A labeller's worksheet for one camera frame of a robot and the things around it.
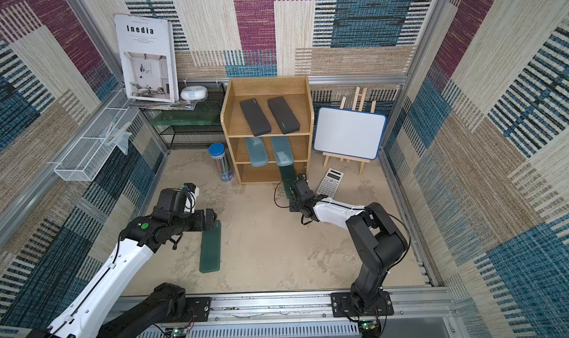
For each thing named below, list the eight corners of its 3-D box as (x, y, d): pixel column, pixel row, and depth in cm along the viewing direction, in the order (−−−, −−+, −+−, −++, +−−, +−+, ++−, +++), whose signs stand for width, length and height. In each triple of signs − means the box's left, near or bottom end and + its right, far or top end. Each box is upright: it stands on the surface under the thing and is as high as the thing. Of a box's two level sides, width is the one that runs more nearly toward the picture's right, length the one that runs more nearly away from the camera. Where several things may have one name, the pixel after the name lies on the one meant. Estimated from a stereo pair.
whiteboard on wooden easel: (343, 187, 105) (359, 140, 82) (310, 158, 117) (315, 110, 94) (381, 159, 116) (404, 111, 93) (347, 135, 128) (360, 87, 105)
